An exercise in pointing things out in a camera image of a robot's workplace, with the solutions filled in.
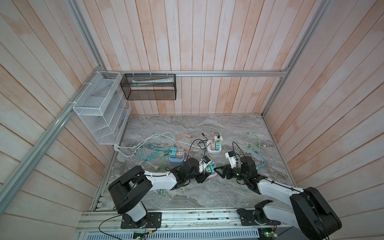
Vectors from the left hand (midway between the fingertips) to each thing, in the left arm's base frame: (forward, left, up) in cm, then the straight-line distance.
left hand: (206, 171), depth 85 cm
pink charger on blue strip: (+10, +16, +2) cm, 19 cm away
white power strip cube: (+20, -3, -1) cm, 20 cm away
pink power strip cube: (-1, -4, -2) cm, 5 cm away
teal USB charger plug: (+2, -3, +3) cm, 5 cm away
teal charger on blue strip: (+12, +20, +3) cm, 23 cm away
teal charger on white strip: (+17, -8, +1) cm, 19 cm away
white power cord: (+19, +60, -5) cm, 63 cm away
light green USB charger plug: (+1, -1, +2) cm, 3 cm away
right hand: (+2, -7, 0) cm, 7 cm away
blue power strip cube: (+8, +18, -3) cm, 20 cm away
